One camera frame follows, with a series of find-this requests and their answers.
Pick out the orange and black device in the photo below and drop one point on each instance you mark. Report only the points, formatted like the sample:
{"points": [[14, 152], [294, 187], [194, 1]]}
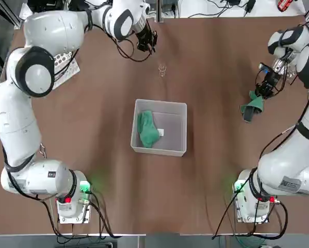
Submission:
{"points": [[285, 4]]}

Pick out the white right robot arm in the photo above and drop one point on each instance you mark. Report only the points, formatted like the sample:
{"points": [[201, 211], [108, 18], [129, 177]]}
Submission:
{"points": [[280, 168]]}

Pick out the black power adapter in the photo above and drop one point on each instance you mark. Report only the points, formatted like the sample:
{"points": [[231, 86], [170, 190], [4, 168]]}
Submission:
{"points": [[234, 2], [250, 5]]}

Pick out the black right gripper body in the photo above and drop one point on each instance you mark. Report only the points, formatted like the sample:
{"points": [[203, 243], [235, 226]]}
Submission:
{"points": [[271, 78]]}

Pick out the white side table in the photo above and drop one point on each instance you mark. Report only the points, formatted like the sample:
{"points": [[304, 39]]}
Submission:
{"points": [[267, 10]]}

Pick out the clear glass beaker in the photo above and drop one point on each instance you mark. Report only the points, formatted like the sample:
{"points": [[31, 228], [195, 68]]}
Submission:
{"points": [[162, 68]]}

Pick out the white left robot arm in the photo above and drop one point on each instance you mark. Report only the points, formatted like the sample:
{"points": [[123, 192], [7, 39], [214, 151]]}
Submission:
{"points": [[12, 116]]}

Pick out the white test tube rack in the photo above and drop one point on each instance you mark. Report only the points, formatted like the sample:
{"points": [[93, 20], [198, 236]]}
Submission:
{"points": [[69, 73]]}

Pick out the aluminium frame post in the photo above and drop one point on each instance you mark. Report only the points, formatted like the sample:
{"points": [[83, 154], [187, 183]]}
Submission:
{"points": [[160, 10]]}

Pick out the translucent white plastic box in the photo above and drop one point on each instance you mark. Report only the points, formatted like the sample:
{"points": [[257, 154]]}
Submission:
{"points": [[144, 151]]}

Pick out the white label sticker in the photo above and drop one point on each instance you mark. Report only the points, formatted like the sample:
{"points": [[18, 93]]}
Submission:
{"points": [[161, 132]]}

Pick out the green cloth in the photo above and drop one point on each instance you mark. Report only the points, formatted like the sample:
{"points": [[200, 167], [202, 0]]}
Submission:
{"points": [[147, 129], [256, 103]]}

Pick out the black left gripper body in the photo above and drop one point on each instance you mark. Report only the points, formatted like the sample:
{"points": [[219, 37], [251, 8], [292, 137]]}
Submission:
{"points": [[146, 34]]}

